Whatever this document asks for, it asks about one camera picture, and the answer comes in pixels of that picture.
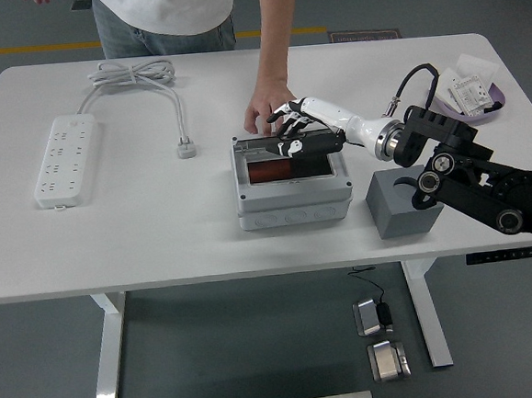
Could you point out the plain white plastic bag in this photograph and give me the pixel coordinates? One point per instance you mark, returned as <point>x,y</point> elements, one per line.
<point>479,64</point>

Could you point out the small black item in dish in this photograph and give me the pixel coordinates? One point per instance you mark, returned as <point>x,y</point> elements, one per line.
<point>494,106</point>

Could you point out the orange cylindrical battery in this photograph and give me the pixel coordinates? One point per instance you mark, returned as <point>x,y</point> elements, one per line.
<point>268,171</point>

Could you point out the person's left forearm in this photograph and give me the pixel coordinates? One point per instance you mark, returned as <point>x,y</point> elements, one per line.
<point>276,32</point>

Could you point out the white power strip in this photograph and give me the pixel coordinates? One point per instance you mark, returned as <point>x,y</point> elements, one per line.
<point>65,159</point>

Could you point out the printed white socket card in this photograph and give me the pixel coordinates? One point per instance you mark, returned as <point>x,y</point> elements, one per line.
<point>469,93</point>

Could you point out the purple shallow dish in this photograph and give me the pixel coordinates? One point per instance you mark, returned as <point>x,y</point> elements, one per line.
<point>500,97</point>

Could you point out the black square floor cover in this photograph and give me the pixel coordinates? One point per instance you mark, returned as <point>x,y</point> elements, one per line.
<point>80,5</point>

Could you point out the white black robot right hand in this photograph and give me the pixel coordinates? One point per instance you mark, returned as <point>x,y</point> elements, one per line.
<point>333,115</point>

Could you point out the person's torso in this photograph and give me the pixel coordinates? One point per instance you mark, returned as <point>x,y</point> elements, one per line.
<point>164,13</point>

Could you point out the grey plastic junction box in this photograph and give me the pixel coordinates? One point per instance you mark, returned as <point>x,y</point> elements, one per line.
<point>294,201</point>

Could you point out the silver foot pedal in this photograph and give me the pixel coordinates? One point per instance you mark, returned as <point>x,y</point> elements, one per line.
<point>367,317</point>
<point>387,360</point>

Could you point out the person's left hand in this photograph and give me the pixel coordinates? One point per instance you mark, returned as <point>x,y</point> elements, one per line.
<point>265,102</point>

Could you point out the white table leg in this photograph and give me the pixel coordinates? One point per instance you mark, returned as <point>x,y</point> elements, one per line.
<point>109,349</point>
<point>430,320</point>

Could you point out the grey block with round hole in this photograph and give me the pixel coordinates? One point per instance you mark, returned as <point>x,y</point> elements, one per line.
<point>396,216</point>

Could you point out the small white packet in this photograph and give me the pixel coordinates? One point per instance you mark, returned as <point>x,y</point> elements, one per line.
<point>446,90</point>

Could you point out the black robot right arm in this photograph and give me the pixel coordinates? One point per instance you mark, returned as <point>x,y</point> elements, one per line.
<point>515,198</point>

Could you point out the smoky transparent hinged box lid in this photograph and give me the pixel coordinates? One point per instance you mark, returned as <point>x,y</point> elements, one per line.
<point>250,150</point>

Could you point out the brown floor sign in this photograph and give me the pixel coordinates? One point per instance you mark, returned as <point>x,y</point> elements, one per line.
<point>364,36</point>

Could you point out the black table control panel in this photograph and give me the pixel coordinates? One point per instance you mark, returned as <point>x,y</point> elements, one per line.
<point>501,255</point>

